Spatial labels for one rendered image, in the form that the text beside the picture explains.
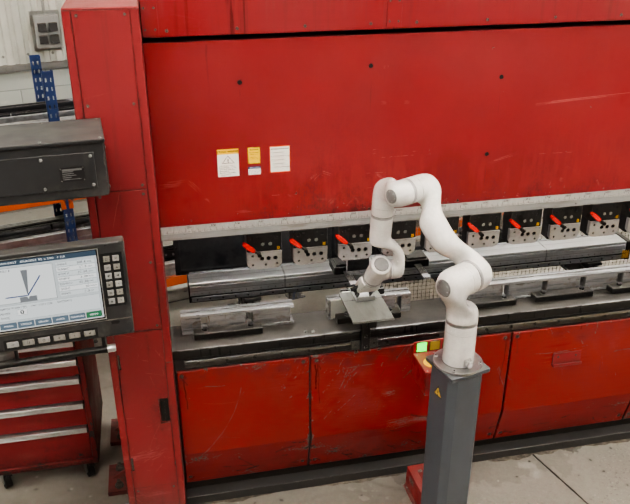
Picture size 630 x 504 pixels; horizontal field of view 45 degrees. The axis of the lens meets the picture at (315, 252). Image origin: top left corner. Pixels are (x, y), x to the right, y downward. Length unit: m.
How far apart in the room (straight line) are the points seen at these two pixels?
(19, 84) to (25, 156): 4.60
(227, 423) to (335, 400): 0.51
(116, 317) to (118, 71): 0.85
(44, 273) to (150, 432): 1.06
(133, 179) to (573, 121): 1.88
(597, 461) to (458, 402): 1.43
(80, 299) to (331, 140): 1.18
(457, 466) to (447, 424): 0.23
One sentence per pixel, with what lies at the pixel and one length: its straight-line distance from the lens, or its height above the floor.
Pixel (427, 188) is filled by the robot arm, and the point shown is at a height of 1.64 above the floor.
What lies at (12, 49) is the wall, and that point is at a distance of 7.05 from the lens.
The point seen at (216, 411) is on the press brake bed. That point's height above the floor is 0.53.
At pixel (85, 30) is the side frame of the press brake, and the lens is 2.75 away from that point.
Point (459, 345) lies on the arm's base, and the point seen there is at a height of 1.11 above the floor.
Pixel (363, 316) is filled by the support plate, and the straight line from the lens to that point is 3.28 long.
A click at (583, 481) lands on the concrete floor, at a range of 4.16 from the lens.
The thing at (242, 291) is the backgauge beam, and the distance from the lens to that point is 3.66.
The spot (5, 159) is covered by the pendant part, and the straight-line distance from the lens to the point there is 2.53.
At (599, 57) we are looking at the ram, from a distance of 3.51.
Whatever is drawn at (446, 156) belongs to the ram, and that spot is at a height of 1.62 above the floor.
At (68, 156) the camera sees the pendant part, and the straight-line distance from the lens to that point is 2.52.
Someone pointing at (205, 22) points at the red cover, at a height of 2.21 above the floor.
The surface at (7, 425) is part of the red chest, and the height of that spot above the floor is 0.40.
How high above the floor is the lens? 2.66
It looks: 26 degrees down
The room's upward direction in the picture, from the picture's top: straight up
